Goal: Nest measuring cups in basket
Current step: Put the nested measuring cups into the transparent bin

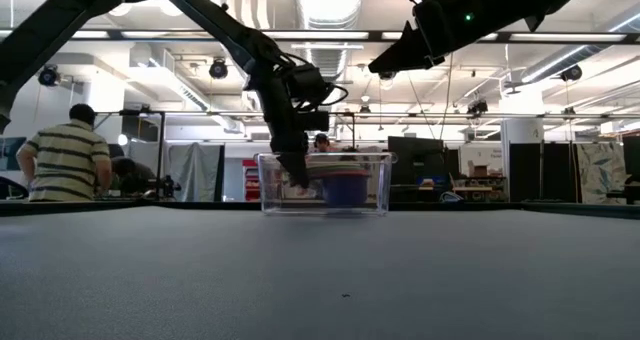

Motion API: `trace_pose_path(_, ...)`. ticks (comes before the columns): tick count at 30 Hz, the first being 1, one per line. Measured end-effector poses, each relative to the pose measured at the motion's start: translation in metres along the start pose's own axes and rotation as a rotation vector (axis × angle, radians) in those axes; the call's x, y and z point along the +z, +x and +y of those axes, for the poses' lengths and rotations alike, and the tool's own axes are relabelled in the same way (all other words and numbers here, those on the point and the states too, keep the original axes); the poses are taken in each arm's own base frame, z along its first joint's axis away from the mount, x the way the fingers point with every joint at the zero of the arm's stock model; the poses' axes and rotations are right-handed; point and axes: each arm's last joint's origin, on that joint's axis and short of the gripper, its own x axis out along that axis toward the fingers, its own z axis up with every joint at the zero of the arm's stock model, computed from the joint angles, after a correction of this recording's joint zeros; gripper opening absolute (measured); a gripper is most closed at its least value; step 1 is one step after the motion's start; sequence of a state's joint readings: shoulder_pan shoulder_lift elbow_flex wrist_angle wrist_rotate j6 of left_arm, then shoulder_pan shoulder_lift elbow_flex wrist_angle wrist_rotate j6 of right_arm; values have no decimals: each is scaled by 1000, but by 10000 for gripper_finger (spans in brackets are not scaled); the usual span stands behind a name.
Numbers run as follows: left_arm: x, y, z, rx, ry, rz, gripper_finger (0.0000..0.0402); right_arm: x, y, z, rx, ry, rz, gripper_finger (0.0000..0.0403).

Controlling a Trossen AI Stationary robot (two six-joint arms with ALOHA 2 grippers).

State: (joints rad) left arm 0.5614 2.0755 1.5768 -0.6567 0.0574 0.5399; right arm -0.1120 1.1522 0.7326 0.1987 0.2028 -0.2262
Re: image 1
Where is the red cabinet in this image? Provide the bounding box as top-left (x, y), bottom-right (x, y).
top-left (242, 158), bottom-right (261, 202)

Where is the clear plastic basket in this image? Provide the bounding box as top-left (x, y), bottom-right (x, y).
top-left (254, 151), bottom-right (399, 217)

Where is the leaf patterned panel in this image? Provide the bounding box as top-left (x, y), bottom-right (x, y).
top-left (577, 142), bottom-right (629, 204)

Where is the person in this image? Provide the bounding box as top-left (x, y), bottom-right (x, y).
top-left (313, 132), bottom-right (335, 154)
top-left (110, 156), bottom-right (157, 198)
top-left (15, 103), bottom-right (113, 203)

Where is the white rectangular air duct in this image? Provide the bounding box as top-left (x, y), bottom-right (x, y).
top-left (127, 42), bottom-right (212, 112)

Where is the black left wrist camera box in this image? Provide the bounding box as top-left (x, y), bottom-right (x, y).
top-left (287, 63), bottom-right (333, 133)

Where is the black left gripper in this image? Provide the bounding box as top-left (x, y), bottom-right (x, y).
top-left (244, 54), bottom-right (311, 189)

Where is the dark blue measuring cup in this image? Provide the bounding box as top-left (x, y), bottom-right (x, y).
top-left (321, 172), bottom-right (372, 208)

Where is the black partition panel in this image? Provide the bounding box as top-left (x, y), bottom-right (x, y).
top-left (508, 142), bottom-right (579, 203)

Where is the round silver ceiling duct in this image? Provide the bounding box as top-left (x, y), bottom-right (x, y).
top-left (294, 0), bottom-right (365, 112)

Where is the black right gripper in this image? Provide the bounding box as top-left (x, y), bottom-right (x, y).
top-left (368, 0), bottom-right (502, 76)

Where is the black metal frame rig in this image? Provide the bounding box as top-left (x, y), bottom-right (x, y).
top-left (94, 108), bottom-right (168, 202)

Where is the grey cloth cover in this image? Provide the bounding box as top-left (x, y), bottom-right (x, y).
top-left (167, 143), bottom-right (225, 203)

